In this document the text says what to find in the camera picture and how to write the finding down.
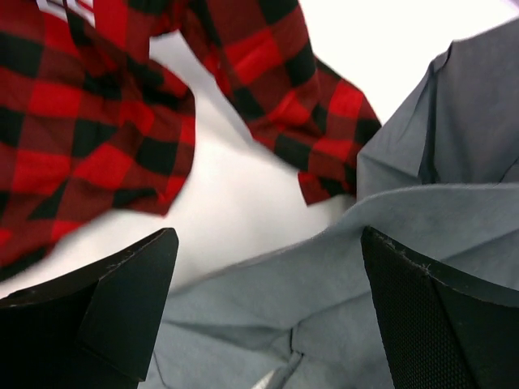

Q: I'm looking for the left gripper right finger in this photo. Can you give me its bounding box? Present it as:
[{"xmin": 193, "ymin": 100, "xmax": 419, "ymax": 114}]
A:
[{"xmin": 361, "ymin": 227, "xmax": 518, "ymax": 388}]

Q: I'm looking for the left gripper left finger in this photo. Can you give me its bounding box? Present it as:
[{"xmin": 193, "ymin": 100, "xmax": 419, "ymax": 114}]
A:
[{"xmin": 1, "ymin": 228, "xmax": 178, "ymax": 388}]

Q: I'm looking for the grey button shirt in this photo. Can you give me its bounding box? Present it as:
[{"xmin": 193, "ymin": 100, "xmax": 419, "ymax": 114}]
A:
[{"xmin": 144, "ymin": 20, "xmax": 518, "ymax": 389}]

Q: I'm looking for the red black plaid shirt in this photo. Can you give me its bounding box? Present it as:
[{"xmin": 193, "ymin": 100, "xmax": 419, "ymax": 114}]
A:
[{"xmin": 1, "ymin": 1, "xmax": 380, "ymax": 279}]

